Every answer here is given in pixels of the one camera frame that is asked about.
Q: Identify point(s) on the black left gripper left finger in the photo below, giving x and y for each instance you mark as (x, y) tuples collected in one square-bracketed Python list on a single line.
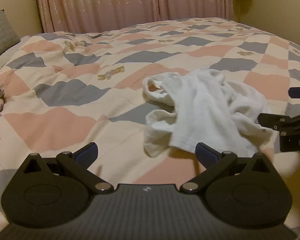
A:
[(66, 173)]

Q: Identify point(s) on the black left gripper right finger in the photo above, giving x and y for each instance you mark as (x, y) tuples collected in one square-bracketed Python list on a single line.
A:
[(226, 172)]

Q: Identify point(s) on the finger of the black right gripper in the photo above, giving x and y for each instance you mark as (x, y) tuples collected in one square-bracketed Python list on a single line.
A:
[(279, 122), (294, 92)]

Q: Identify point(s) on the white tank top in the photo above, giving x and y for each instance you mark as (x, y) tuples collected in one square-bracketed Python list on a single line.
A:
[(206, 108)]

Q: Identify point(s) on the pink grey checkered quilt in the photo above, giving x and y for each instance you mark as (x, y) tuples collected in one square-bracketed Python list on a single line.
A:
[(64, 90)]

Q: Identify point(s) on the grey knitted pillow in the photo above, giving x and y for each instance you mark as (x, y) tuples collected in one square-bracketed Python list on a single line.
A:
[(8, 36)]

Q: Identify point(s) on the pink patterned curtain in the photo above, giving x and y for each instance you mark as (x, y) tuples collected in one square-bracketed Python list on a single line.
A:
[(86, 16)]

